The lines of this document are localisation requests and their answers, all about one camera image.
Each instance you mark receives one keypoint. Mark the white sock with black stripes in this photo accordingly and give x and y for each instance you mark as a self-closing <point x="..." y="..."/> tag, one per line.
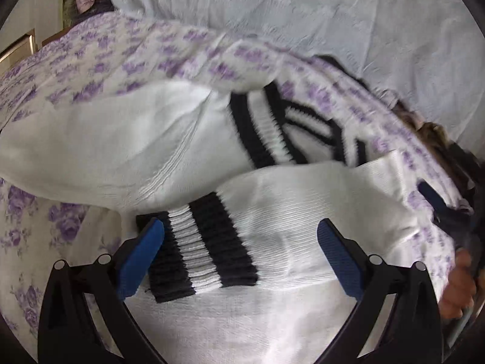
<point x="288" y="216"/>
<point x="310" y="145"/>
<point x="113" y="140"/>

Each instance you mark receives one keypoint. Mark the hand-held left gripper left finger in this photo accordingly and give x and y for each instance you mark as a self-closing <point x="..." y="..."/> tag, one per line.
<point x="140" y="258"/>

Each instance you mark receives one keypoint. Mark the person's right hand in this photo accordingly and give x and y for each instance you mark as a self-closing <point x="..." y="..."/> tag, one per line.
<point x="458" y="288"/>

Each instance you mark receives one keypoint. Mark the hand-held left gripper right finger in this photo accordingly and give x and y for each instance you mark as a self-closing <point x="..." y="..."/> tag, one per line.
<point x="341" y="261"/>

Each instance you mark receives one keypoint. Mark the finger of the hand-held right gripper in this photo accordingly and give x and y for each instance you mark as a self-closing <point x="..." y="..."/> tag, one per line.
<point x="460" y="167"/>
<point x="434" y="199"/>

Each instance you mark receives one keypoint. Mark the gold picture frame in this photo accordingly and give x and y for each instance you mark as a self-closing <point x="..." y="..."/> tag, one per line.
<point x="17" y="47"/>

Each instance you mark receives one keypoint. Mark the purple floral blanket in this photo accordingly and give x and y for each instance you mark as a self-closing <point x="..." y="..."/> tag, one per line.
<point x="75" y="64"/>

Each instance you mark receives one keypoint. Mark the brown grey cloth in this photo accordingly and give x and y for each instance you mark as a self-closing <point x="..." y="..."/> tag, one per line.
<point x="420" y="125"/>

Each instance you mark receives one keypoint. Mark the white lace cover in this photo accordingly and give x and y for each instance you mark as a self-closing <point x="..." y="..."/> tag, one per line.
<point x="284" y="7"/>

